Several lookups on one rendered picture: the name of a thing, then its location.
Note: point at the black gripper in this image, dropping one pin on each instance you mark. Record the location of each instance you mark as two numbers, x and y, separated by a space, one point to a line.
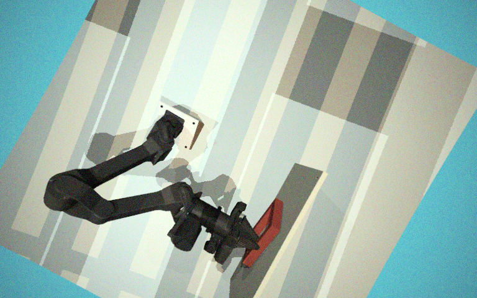
236 231

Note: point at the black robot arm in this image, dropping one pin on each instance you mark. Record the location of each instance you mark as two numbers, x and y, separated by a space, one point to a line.
73 191

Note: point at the grey wall panel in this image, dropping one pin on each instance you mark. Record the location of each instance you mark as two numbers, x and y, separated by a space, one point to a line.
297 193

